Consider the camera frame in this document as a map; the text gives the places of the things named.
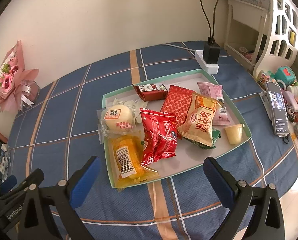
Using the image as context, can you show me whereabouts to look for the pale jelly cup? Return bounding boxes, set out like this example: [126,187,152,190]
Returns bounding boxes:
[225,124,246,145]

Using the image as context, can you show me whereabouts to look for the teal-rimmed white tray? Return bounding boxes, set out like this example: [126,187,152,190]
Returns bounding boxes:
[102,69,253,189]

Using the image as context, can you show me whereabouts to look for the yellow cake packet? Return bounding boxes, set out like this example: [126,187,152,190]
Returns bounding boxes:
[107,131,161,190]

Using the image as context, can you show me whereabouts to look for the black charger cable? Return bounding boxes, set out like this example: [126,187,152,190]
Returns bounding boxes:
[198,0,213,39]
[211,0,223,39]

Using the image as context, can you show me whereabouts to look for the white phone stand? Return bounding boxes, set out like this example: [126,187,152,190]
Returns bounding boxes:
[259,91,275,120]

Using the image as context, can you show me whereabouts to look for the teal toy box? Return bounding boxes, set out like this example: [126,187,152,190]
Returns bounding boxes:
[274,66,296,83]

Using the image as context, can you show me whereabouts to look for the patterned washi tape rolls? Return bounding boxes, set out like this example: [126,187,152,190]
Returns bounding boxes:
[257,70,275,84]

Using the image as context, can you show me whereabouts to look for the clear steamed bun packet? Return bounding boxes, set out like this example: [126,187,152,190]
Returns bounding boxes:
[97,104,139,144]

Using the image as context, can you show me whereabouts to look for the white snack packet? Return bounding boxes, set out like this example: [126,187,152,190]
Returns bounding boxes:
[111,98,145,124]

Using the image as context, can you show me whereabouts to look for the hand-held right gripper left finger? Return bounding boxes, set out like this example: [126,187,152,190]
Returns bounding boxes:
[20,156,102,240]

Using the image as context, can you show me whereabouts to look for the pink flower bouquet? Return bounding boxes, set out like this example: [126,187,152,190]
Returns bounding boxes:
[0,40,40,112]

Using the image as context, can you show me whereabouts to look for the orange cream snack packet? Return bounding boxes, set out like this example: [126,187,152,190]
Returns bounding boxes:
[176,92,222,147]

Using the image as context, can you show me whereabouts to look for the dark green snack packet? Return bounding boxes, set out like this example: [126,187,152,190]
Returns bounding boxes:
[184,127,221,150]

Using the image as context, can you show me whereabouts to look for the dark red snack packet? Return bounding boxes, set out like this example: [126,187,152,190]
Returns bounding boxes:
[132,82,168,102]

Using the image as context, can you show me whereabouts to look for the cream bedside cabinet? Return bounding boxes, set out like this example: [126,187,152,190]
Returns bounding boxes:
[224,0,270,67]

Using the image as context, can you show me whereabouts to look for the black charger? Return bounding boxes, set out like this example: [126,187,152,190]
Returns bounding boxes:
[203,37,221,65]

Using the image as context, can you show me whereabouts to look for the pink snack packet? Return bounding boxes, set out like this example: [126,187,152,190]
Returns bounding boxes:
[197,81,231,126]

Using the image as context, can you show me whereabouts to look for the bright red snack packet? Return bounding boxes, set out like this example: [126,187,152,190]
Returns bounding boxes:
[139,107,179,167]

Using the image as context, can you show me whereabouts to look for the white cutout shelf panel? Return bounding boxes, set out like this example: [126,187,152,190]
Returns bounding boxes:
[253,0,298,74]

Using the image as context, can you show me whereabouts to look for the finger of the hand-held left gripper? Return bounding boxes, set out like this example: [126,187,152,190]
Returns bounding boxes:
[0,169,44,203]
[0,175,17,198]

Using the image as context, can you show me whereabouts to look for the blue plaid bedsheet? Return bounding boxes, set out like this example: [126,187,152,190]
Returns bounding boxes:
[7,41,298,240]

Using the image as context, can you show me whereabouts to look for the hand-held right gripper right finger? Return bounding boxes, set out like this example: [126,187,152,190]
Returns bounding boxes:
[203,156,290,240]

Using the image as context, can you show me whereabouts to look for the white power strip cable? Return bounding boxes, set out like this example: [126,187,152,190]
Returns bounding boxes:
[159,43,198,54]

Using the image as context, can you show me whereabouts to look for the black smartphone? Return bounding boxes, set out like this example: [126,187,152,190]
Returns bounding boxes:
[265,81,290,135]

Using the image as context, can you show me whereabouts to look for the white power strip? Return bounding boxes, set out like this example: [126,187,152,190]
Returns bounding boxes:
[194,50,219,75]

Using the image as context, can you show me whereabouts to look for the long red patterned packet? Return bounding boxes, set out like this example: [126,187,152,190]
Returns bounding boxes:
[160,85,198,128]

